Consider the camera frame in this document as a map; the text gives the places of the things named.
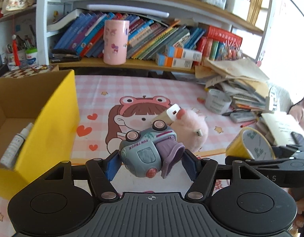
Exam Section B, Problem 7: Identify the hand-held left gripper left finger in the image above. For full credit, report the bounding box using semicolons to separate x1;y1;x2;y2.
38;151;122;202

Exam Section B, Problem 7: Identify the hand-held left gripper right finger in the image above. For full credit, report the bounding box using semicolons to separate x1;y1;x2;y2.
182;150;269;201

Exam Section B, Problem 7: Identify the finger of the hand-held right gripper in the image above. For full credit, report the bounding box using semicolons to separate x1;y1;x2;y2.
225;155;294;172
271;145;304;157

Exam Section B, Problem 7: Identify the grey blue toy truck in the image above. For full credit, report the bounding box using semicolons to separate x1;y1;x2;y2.
119;120;186;179

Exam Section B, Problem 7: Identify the yellow tape roll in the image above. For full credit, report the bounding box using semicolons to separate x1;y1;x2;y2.
226;127;278;161

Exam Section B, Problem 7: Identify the yellow cardboard box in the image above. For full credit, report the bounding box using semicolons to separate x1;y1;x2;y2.
0;69;81;201

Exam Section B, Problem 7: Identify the white spray bottle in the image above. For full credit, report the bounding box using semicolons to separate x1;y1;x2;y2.
0;123;34;169

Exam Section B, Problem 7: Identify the pink checkered tablecloth desktop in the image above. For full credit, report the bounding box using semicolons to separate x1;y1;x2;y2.
0;75;293;237

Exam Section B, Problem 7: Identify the black smartphone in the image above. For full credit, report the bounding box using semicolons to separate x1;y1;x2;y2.
290;131;304;146

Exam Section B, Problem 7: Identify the pink plush pig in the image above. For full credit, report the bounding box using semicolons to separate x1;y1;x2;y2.
151;103;209;153

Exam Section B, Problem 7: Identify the white charger plug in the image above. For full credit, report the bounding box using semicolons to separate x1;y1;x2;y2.
265;86;276;111

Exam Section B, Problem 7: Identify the grey tape roll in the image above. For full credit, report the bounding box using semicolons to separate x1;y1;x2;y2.
205;89;233;114

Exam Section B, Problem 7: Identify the pile of papers and notebooks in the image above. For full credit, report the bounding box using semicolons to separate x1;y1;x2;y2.
194;57;276;124

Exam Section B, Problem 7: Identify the orange white carton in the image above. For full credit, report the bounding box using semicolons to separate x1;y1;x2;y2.
164;46;203;62
156;54;193;69

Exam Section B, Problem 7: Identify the black stapler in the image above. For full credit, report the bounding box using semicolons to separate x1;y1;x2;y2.
50;49;82;63

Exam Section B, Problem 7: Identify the pink printed cup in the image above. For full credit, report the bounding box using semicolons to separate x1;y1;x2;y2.
103;20;130;65

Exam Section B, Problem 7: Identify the checkered chessboard box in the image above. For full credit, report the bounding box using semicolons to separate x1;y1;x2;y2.
0;65;60;78

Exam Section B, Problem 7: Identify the white green lidded jar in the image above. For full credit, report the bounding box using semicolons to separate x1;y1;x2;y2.
25;49;38;67

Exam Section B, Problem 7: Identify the row of leaning books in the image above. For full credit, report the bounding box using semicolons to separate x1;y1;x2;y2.
53;12;207;60

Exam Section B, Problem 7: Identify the stack of red books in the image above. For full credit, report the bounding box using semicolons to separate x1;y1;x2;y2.
196;25;243;61

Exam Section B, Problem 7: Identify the white pen holder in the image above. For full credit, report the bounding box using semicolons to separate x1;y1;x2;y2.
6;51;26;70

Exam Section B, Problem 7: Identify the red tassel pen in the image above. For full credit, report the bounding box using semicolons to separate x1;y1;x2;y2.
12;35;20;66

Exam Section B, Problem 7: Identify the white wooden bookshelf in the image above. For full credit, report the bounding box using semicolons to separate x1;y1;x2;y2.
0;0;276;74

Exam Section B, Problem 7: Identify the white storage box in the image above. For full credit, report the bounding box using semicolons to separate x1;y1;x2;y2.
226;0;250;14

